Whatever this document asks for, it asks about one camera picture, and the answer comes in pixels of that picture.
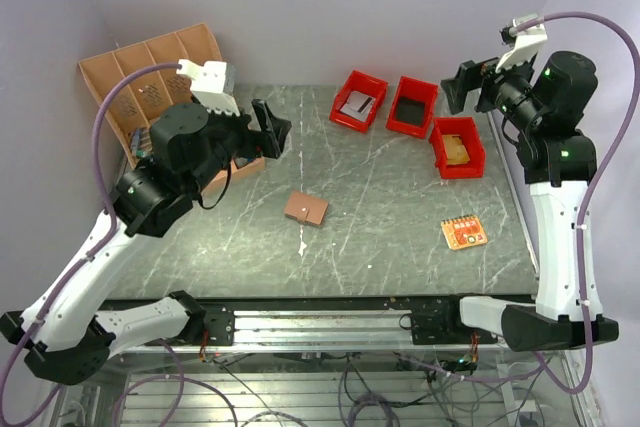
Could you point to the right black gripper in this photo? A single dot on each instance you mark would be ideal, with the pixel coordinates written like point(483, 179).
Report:
point(470, 76)

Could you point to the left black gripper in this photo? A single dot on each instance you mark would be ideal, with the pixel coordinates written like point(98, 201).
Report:
point(267, 141)

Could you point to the red bin with gold cards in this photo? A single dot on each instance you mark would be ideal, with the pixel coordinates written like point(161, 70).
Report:
point(464, 127)

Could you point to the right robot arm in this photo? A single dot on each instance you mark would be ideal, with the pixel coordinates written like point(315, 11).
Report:
point(559, 164)

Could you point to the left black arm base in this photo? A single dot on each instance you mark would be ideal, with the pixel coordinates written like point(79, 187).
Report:
point(209, 322)

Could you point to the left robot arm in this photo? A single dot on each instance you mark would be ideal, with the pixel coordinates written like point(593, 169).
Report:
point(144, 205)

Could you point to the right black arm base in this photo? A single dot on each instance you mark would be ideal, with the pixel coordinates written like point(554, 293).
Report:
point(440, 325)

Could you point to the red bin with black cards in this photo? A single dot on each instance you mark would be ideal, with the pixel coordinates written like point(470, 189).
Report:
point(418, 90)

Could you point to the black cards stack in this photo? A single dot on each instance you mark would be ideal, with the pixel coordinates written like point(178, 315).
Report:
point(410, 112)

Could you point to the white cards stack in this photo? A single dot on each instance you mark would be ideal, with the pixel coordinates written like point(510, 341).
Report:
point(357, 106)

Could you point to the red bin with white cards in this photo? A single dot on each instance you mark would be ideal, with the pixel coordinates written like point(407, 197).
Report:
point(364, 83)

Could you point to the pens bundle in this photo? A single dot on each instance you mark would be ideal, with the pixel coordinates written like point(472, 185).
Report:
point(140, 144)

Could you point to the orange desk organizer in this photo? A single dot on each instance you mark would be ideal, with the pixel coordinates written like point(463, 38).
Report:
point(144, 100)

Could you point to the orange spiral notebook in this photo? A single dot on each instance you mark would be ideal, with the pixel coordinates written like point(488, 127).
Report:
point(463, 232)

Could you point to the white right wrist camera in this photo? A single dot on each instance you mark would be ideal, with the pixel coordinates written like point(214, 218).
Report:
point(524, 45)

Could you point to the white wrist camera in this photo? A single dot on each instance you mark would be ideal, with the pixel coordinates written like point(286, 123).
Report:
point(212, 84)
point(524, 45)

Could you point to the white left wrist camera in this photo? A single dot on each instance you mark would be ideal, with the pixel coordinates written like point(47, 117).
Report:
point(212, 84)

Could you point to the aluminium rail frame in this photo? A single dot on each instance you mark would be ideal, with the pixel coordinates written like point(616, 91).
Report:
point(320, 327)

